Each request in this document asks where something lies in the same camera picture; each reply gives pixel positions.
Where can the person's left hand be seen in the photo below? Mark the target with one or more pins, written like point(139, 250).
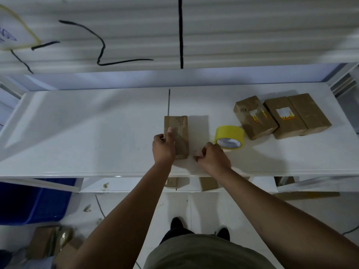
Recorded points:
point(164, 149)

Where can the person's right hand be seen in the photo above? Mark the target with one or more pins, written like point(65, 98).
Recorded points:
point(214, 161)

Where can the cardboard box with printed label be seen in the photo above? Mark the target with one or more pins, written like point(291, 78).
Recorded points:
point(181, 137)

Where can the yellow tape roll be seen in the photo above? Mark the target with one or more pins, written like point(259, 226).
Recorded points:
point(230, 131)

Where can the labelled box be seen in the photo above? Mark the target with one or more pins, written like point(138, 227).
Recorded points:
point(258, 124)

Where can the white metal shelving rack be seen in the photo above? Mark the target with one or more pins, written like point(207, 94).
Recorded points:
point(84, 131)

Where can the cardboard box with white label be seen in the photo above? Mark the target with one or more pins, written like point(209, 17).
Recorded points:
point(289, 126)

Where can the plain brown cardboard box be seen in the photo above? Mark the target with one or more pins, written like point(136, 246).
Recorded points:
point(310, 113)

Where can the person's right forearm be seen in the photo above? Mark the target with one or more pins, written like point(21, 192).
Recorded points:
point(280, 221)

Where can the person's left forearm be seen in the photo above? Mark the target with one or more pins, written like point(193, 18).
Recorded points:
point(126, 226)

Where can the person's black left shoe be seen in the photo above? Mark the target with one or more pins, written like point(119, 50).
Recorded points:
point(177, 223)

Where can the person's black shoe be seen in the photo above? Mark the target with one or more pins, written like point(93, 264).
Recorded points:
point(223, 233)
point(177, 223)

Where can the person's black right shoe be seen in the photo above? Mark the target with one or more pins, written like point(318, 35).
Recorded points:
point(223, 233)

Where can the person's dark trousers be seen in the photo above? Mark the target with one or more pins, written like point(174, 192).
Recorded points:
point(176, 235)

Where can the person's olive shirt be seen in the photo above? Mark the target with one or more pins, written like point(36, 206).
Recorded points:
point(207, 254)

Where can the large floor cardboard box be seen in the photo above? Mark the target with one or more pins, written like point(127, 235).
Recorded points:
point(41, 242)

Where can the plastic-wrapped floor packet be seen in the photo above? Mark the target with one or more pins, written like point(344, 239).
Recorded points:
point(64, 239)

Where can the blue plastic crate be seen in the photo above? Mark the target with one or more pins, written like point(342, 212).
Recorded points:
point(33, 203)

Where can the white plastic bag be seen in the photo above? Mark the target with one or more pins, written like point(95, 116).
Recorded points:
point(31, 263)

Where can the yellow-edged white sticker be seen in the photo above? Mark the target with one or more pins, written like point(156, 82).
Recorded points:
point(16, 30)

